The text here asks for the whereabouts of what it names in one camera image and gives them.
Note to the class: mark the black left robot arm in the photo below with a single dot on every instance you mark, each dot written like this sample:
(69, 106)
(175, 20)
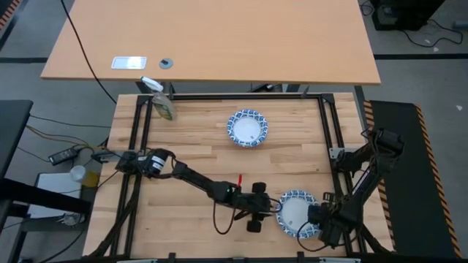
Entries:
(194, 179)

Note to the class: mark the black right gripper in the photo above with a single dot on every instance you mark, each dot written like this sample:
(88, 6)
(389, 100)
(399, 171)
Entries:
(329, 219)

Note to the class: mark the red tag on arm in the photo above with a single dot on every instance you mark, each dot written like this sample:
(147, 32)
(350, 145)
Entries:
(239, 180)

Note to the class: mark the black side desk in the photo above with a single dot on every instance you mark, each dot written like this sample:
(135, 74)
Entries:
(12, 128)

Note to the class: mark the black yellow-striped floor mat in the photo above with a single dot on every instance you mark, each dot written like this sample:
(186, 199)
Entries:
(409, 182)

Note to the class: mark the black horizontal bar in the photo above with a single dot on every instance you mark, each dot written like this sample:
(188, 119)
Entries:
(44, 199)

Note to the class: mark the yellow flat item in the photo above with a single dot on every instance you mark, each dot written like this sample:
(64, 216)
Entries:
(92, 179)

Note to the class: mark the white board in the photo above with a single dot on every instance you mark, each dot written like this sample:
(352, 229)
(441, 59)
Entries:
(51, 193)

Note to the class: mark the black equipment case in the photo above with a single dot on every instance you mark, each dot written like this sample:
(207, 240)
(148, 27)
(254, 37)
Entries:
(406, 14)

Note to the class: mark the black power adapter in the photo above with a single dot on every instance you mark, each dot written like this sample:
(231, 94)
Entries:
(63, 156)

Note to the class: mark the light wooden desk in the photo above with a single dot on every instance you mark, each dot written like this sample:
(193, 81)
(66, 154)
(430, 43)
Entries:
(219, 36)

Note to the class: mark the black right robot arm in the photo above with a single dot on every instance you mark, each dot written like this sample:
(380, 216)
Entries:
(365, 175)

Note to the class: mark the clear plastic cup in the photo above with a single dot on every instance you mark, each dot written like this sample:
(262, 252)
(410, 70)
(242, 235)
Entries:
(77, 173)

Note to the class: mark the black aluminium table frame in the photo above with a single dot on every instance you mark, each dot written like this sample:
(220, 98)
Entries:
(237, 97)

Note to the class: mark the blue patterned paper bowl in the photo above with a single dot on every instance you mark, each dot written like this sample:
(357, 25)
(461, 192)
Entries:
(294, 213)
(247, 129)

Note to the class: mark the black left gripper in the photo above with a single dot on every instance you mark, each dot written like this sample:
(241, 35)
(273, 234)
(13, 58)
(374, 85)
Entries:
(254, 206)

